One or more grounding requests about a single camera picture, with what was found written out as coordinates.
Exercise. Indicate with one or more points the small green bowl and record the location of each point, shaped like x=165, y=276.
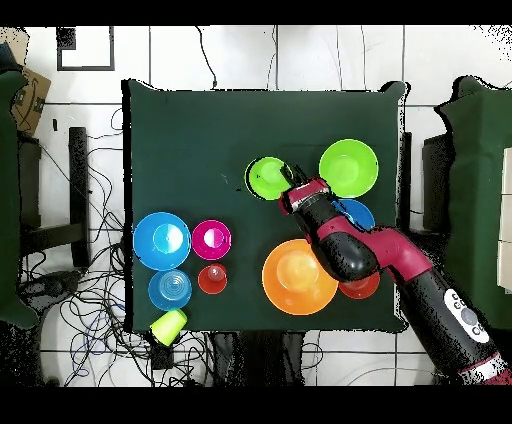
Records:
x=266, y=178

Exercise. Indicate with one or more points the large yellow bowl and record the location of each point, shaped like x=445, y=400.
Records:
x=288, y=288

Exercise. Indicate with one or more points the large blue bowl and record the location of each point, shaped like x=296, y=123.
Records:
x=148, y=240
x=362, y=214

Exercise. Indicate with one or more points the small ribbed blue bowl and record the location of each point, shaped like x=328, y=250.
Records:
x=170, y=290

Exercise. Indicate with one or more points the green cup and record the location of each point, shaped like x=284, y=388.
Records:
x=168, y=326

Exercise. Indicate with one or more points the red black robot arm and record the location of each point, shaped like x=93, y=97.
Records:
x=400, y=256

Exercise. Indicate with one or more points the large green bowl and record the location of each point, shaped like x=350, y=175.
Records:
x=348, y=168

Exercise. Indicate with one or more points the dark green table cloth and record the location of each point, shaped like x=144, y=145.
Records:
x=200, y=140

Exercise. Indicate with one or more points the small pink bowl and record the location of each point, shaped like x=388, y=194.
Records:
x=211, y=240

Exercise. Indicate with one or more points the orange bowl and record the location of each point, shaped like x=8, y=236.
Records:
x=360, y=290

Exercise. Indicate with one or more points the orange cup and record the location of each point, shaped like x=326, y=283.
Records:
x=212, y=280

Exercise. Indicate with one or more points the black floor stand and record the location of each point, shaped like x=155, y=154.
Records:
x=78, y=180
x=436, y=180

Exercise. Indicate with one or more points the green cloth covered table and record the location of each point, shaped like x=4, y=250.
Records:
x=8, y=200
x=480, y=160

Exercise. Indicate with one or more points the black power strip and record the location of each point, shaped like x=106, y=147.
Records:
x=162, y=354

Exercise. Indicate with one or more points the black chair base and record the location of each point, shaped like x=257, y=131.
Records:
x=48, y=286

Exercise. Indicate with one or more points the cardboard box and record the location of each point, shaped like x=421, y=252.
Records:
x=32, y=100

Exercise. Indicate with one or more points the black square frame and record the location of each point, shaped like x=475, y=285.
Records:
x=66, y=40

